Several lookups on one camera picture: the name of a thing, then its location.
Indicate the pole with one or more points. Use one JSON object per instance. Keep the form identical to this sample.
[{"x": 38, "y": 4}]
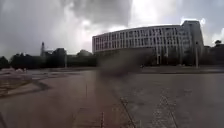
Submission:
[
  {"x": 65, "y": 61},
  {"x": 196, "y": 56}
]

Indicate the row of dark trees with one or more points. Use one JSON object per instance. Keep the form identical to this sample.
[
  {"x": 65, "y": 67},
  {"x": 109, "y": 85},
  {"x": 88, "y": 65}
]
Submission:
[{"x": 50, "y": 61}]

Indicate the large white building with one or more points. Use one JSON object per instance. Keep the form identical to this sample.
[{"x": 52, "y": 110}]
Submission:
[{"x": 146, "y": 38}]

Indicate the raised ground patch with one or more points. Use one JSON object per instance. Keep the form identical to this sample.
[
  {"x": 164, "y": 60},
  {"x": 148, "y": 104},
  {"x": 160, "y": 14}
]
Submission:
[{"x": 16, "y": 85}]

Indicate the slim tower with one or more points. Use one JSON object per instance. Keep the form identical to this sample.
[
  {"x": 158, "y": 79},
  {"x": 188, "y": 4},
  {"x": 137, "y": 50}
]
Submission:
[{"x": 42, "y": 49}]

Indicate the grey paved plaza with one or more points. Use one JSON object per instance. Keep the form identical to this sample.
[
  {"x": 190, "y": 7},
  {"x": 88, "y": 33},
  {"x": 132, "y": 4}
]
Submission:
[{"x": 156, "y": 100}]

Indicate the row of trees before building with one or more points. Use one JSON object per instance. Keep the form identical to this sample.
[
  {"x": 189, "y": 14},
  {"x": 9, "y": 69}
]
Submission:
[{"x": 213, "y": 55}]

